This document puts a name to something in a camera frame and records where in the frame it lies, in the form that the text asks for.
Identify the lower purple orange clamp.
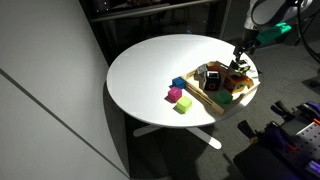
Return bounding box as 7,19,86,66
237,120,298,151

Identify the perforated metal breadboard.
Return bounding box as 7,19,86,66
286,122,320,172

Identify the green object on floor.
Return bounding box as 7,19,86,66
257,22,292,45

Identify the wooden tray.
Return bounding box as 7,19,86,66
181,61,260,115

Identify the purple orange clamp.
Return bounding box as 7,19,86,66
237,120,298,151
270,101,320,125

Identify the dark shelf unit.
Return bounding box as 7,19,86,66
79,0,231,63

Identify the round white table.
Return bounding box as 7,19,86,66
106,33,261,150

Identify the black cube red ring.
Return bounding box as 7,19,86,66
203,70,221,92

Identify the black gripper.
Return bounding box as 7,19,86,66
229,39,261,70

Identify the grey patterned cube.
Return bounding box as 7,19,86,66
196,64,208,80

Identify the upper purple orange clamp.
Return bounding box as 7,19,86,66
270,101,320,125

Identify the blue cube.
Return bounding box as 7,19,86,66
172,77,186,89

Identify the orange yellow dice cube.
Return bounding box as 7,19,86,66
223,75,251,94

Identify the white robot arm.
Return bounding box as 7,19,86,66
231,0,313,71

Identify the pink cube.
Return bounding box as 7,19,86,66
168,87,182,102

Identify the lime green cube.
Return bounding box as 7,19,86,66
177,96,192,113

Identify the black and white cube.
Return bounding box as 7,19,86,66
227,60,250,78

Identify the dark green block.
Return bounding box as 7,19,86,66
214,90,233,104

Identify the black stand base plate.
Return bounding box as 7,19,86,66
233,144,320,180

